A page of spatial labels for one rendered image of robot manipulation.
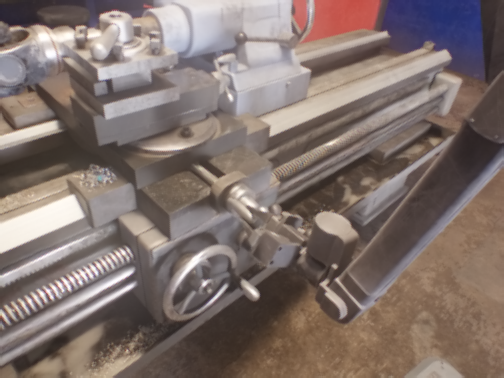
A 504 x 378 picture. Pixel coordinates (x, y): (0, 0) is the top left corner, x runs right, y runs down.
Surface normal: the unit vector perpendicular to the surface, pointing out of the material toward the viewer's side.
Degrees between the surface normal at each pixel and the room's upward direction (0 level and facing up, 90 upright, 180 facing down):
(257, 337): 0
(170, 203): 0
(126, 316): 0
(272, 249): 53
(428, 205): 83
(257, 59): 66
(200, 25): 85
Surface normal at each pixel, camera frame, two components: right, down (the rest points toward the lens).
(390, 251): -0.73, 0.27
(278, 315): 0.08, -0.78
